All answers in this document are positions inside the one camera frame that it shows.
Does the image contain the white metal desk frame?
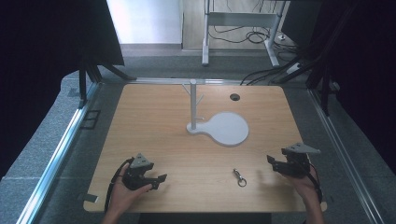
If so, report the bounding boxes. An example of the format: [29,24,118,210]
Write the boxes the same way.
[201,0,287,68]

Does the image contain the aluminium rail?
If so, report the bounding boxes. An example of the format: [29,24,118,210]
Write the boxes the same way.
[127,77,244,86]
[306,88,386,224]
[16,82,102,224]

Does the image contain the person's left hand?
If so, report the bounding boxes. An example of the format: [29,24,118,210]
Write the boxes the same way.
[107,163,154,217]

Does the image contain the hand-held gripper black cable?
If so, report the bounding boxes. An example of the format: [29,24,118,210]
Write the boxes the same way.
[104,157,134,213]
[306,161,324,203]

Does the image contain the black metal stand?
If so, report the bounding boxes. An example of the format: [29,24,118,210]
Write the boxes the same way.
[269,55,332,117]
[78,59,137,109]

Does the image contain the left hand-held gripper black cable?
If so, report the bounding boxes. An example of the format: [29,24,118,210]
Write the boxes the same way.
[104,157,134,213]

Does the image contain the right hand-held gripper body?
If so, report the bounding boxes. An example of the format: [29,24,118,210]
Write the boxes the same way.
[276,142,321,179]

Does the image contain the white power strip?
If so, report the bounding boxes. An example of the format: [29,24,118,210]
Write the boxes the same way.
[285,63,302,76]

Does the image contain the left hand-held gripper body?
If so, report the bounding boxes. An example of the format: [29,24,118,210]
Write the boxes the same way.
[121,152,162,191]

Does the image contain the black rectangular frame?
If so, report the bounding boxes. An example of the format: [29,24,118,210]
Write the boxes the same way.
[79,109,102,131]

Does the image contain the black floor cables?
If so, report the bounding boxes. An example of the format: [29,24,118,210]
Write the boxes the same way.
[207,24,307,87]

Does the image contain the white hook stand with base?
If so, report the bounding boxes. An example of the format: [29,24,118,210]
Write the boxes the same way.
[181,78,250,147]

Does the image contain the person's right hand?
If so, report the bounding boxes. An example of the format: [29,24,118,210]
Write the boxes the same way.
[281,167,323,207]

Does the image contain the right hand-held gripper black cable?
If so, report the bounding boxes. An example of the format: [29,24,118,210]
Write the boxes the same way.
[306,161,324,203]

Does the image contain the metal keychain clasp with ring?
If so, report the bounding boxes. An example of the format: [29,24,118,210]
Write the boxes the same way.
[233,168,248,189]

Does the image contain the black curtain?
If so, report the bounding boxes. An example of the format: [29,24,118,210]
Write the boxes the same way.
[0,0,125,181]
[281,0,396,175]

